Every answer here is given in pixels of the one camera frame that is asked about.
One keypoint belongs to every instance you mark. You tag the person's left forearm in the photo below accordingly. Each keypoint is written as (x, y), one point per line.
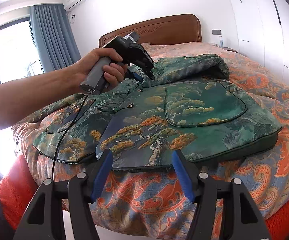
(27, 100)

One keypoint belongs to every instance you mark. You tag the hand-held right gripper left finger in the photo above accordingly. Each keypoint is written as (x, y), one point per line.
(102, 172)

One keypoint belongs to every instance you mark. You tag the red bed sheet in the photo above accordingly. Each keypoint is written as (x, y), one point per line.
(12, 190)

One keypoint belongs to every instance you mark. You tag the white wardrobe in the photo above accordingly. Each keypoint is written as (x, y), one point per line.
(259, 17)

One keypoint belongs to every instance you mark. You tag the small bottle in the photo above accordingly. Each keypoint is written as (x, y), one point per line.
(221, 42)

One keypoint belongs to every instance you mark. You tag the green landscape print jacket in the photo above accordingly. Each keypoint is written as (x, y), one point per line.
(197, 110)

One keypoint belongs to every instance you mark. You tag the orange floral quilt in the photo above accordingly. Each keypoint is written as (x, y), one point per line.
(144, 200)

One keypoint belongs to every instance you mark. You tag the wooden nightstand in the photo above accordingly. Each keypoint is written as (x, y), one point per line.
(229, 49)

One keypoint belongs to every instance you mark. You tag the dark wall switch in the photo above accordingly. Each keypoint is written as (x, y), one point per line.
(216, 32)

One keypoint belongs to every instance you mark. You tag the window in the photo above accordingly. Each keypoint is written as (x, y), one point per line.
(12, 50)

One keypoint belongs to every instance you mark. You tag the person's left hand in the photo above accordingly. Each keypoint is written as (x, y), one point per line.
(89, 60)

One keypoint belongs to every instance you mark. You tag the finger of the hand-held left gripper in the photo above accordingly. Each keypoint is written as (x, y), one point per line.
(135, 76)
(150, 73)

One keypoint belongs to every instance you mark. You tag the blue curtain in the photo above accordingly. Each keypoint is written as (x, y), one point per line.
(52, 37)

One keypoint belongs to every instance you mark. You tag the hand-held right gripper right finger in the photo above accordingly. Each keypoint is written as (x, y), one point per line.
(182, 172)

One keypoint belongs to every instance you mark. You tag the wooden headboard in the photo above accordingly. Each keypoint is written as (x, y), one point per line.
(167, 30)

